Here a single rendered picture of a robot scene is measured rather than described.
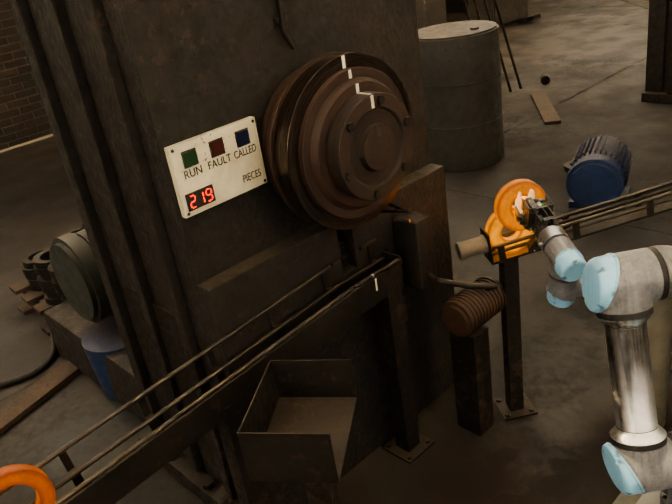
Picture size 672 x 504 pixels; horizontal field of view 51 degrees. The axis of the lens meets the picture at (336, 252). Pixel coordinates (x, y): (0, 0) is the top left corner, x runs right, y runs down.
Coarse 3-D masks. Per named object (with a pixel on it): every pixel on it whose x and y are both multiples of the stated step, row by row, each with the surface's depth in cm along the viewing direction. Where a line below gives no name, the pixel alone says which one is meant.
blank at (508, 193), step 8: (512, 184) 201; (520, 184) 201; (528, 184) 202; (536, 184) 202; (504, 192) 202; (512, 192) 202; (528, 192) 203; (536, 192) 203; (544, 192) 204; (496, 200) 204; (504, 200) 202; (512, 200) 203; (496, 208) 204; (504, 208) 203; (496, 216) 206; (504, 216) 204; (512, 216) 205; (504, 224) 205; (512, 224) 206
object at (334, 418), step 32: (288, 384) 173; (320, 384) 171; (352, 384) 169; (256, 416) 159; (288, 416) 169; (320, 416) 167; (352, 416) 165; (256, 448) 149; (288, 448) 147; (320, 448) 146; (256, 480) 154; (288, 480) 152; (320, 480) 150
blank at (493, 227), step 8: (512, 208) 215; (488, 224) 217; (496, 224) 216; (488, 232) 216; (496, 232) 217; (520, 232) 219; (528, 232) 219; (496, 240) 218; (504, 240) 218; (528, 240) 220; (520, 248) 221
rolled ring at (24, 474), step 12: (0, 468) 143; (12, 468) 143; (24, 468) 144; (36, 468) 147; (0, 480) 141; (12, 480) 142; (24, 480) 144; (36, 480) 146; (48, 480) 148; (36, 492) 149; (48, 492) 148
